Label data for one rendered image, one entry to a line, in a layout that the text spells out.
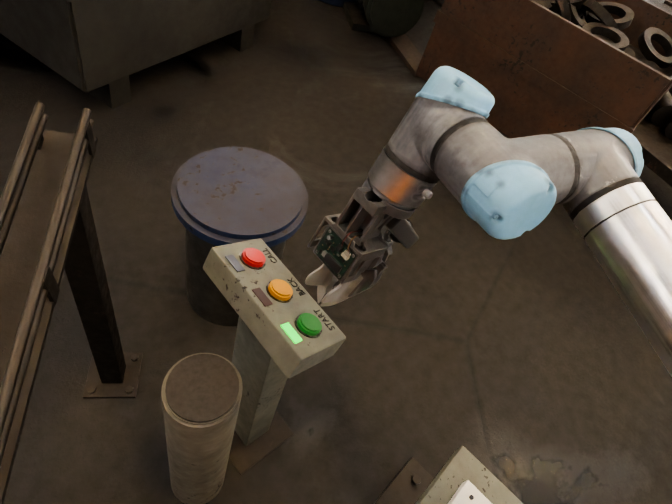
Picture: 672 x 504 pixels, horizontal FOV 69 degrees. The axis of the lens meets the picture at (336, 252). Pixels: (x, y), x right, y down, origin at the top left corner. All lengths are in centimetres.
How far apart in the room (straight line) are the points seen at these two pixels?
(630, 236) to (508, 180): 14
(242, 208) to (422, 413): 76
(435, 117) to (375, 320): 108
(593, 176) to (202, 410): 59
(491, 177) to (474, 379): 115
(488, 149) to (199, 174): 83
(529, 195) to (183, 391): 56
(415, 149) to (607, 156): 19
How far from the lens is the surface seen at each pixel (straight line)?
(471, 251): 188
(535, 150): 51
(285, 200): 116
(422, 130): 54
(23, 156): 78
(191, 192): 115
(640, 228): 54
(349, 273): 59
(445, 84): 53
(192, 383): 79
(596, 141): 58
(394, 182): 56
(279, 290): 77
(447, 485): 108
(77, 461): 133
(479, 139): 50
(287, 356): 73
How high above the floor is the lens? 125
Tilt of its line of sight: 49 degrees down
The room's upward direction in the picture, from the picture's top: 20 degrees clockwise
